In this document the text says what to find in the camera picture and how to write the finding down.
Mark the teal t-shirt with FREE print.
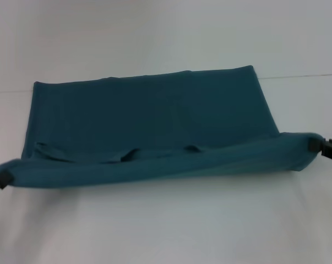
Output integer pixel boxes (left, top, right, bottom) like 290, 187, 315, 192
0, 65, 325, 191

